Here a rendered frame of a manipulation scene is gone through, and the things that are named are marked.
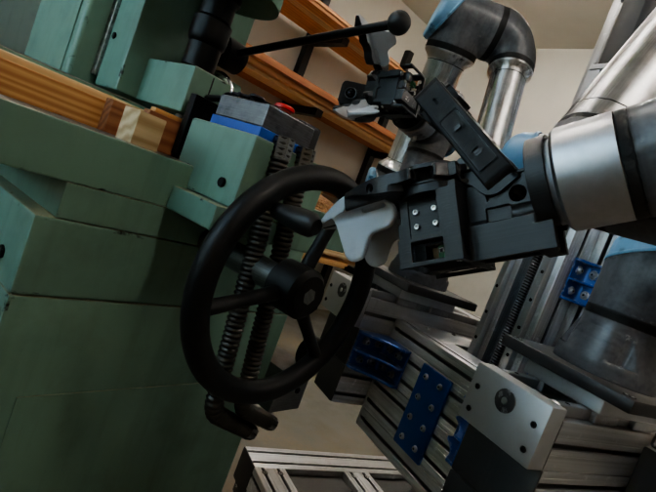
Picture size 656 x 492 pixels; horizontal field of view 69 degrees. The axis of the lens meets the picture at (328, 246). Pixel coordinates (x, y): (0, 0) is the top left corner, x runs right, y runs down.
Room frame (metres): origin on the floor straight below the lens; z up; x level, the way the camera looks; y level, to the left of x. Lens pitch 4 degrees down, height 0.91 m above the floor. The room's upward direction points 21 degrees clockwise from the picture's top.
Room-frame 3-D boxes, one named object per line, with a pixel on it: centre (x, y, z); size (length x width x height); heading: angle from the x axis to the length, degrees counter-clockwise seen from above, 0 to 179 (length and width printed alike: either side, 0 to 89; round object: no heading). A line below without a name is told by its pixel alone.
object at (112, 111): (0.74, 0.27, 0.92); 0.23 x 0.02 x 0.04; 142
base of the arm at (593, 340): (0.77, -0.48, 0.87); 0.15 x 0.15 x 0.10
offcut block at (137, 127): (0.58, 0.26, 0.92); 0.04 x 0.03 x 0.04; 149
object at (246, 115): (0.65, 0.12, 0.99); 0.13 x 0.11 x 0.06; 142
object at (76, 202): (0.72, 0.24, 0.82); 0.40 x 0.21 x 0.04; 142
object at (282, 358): (0.88, 0.01, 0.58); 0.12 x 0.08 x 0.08; 52
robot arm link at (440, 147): (0.98, -0.12, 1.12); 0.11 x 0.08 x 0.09; 142
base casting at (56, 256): (0.84, 0.38, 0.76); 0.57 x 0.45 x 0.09; 52
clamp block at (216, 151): (0.65, 0.13, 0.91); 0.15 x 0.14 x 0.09; 142
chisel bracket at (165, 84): (0.77, 0.30, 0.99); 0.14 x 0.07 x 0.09; 52
